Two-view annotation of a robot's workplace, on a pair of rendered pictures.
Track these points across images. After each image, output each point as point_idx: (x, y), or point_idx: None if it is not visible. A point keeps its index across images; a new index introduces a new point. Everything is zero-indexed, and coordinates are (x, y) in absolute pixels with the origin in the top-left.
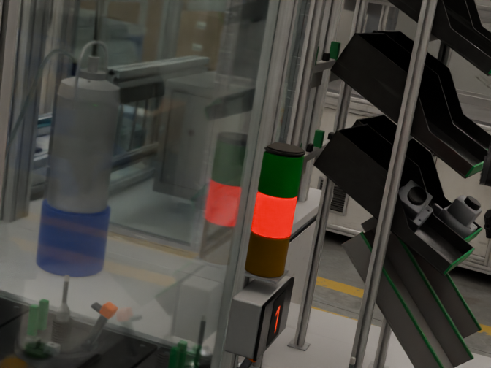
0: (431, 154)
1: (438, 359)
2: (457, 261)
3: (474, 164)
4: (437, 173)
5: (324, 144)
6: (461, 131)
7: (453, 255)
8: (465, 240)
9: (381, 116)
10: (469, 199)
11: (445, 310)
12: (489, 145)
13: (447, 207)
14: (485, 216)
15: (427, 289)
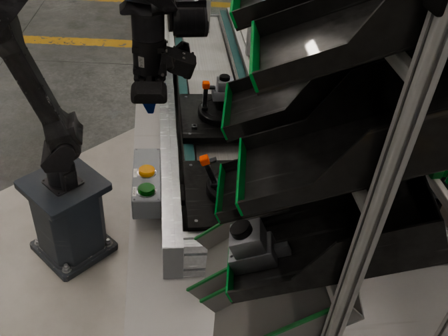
0: (335, 242)
1: (209, 229)
2: (219, 173)
3: (237, 121)
4: (315, 259)
5: (443, 193)
6: (271, 113)
7: (230, 205)
8: (227, 211)
9: (439, 217)
10: (245, 219)
11: (225, 269)
12: (207, 11)
13: (270, 241)
14: (194, 55)
15: None
